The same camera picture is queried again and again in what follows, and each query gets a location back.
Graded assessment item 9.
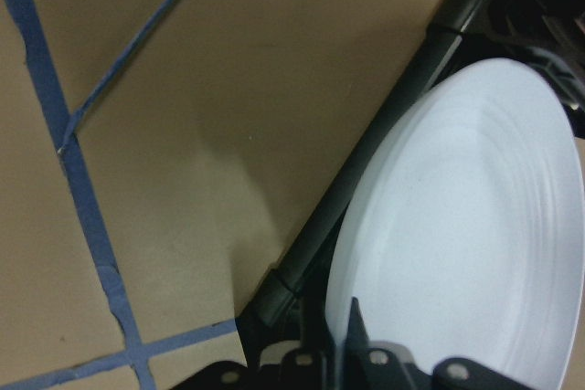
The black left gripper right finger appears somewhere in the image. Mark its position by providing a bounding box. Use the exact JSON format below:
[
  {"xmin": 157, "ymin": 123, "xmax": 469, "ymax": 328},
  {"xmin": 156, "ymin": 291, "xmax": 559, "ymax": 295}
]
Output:
[{"xmin": 345, "ymin": 298, "xmax": 437, "ymax": 390}]

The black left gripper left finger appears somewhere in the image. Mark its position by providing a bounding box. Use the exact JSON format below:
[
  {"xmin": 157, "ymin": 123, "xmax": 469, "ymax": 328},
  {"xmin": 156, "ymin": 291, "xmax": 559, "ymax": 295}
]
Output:
[{"xmin": 279, "ymin": 298, "xmax": 336, "ymax": 390}]

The light blue plate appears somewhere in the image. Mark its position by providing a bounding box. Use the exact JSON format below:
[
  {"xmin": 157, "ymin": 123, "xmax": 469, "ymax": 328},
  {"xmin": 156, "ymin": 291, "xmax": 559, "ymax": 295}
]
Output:
[{"xmin": 325, "ymin": 58, "xmax": 584, "ymax": 389}]

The black dish rack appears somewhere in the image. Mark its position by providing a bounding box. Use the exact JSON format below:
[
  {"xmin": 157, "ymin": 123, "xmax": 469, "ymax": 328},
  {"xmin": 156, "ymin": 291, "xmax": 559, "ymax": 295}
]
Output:
[{"xmin": 182, "ymin": 0, "xmax": 584, "ymax": 389}]

